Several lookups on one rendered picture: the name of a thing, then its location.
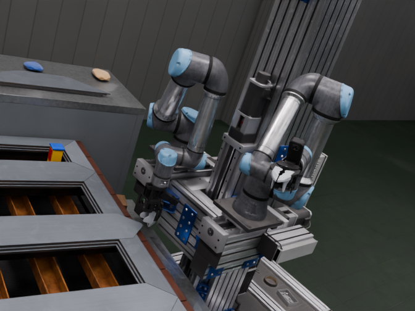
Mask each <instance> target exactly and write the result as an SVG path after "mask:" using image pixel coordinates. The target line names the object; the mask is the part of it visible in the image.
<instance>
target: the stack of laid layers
mask: <svg viewBox="0 0 415 311"><path fill-rule="evenodd" d="M49 148H50V147H49V146H26V145H13V144H0V151H19V152H47V153H49ZM62 158H63V159H64V161H65V162H72V161H71V160H70V158H69V156H68V155H67V153H66V151H63V154H62ZM0 188H81V190H82V191H83V193H84V195H85V197H86V198H87V200H88V202H89V203H90V206H91V207H92V209H93V210H94V212H95V213H96V214H103V212H102V211H101V209H100V208H99V205H98V204H97V202H96V201H95V199H94V197H93V196H92V194H91V193H90V191H89V189H88V188H87V186H86V184H85V182H84V181H11V180H0ZM108 247H115V248H116V249H117V251H118V253H119V254H120V256H121V258H122V260H123V261H124V263H125V265H126V266H127V268H128V270H129V272H130V273H131V275H132V276H133V279H134V280H135V282H136V283H137V284H140V283H145V281H144V279H143V278H142V277H141V275H140V273H139V271H138V270H137V268H136V266H135V265H134V263H133V262H132V260H131V258H130V257H129V255H128V254H127V251H126V250H125V248H124V247H123V245H122V243H121V242H120V240H119V239H108V240H98V241H77V242H66V243H44V244H23V245H11V246H0V255H5V254H23V253H33V252H52V251H70V250H80V249H99V248H108Z"/></svg>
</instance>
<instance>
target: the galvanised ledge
mask: <svg viewBox="0 0 415 311"><path fill-rule="evenodd" d="M126 202H127V211H128V213H129V214H130V216H131V217H132V218H133V220H134V221H137V222H139V223H142V224H144V225H143V226H142V228H141V229H140V231H141V232H142V233H143V235H144V237H145V238H146V240H147V242H149V244H150V246H151V247H152V248H153V250H154V252H155V253H156V254H157V256H158V257H159V259H160V260H161V262H162V263H163V265H164V266H165V268H166V269H167V270H168V271H169V272H170V273H171V274H172V276H173V277H174V278H175V283H176V284H177V286H178V287H179V289H180V290H181V292H182V293H183V295H184V296H185V298H186V299H187V301H188V302H189V303H190V305H191V306H192V308H193V307H194V305H195V303H196V301H197V303H198V304H199V305H200V307H201V308H202V310H203V311H210V310H209V308H208V306H207V305H206V304H205V302H204V301H203V300H202V298H201V296H200V295H199V294H198V292H197V291H196V289H195V288H194V287H193V285H192V284H191V283H190V281H189V279H188V278H187V277H186V278H181V277H180V276H179V275H178V274H177V272H176V271H175V270H174V269H173V267H172V266H171V265H170V263H169V262H168V261H167V260H166V258H165V257H164V256H163V255H162V253H161V252H160V251H159V249H158V248H157V247H156V246H155V244H154V243H153V242H152V240H151V239H150V238H149V237H155V238H156V239H157V241H158V242H159V244H160V245H161V246H162V247H163V248H164V250H165V251H166V252H167V253H168V255H169V256H170V257H171V259H172V260H173V261H174V262H175V263H176V265H177V266H178V264H177V262H176V261H175V260H174V258H173V257H172V256H171V254H170V252H169V251H168V250H167V248H166V247H165V245H164V244H163V243H162V241H161V240H160V239H159V237H158V235H157V234H156V233H155V231H154V230H153V228H152V227H151V226H150V227H148V226H147V223H146V222H144V221H143V219H142V218H141V217H140V216H139V215H138V214H137V213H136V212H135V211H134V208H135V205H136V204H135V203H134V201H133V200H132V199H126ZM178 267H179V266H178ZM179 269H181V268H180V267H179ZM181 271H182V269H181ZM182 272H183V271H182ZM183 274H184V272H183ZM184 275H185V274H184ZM185 276H186V275H185Z"/></svg>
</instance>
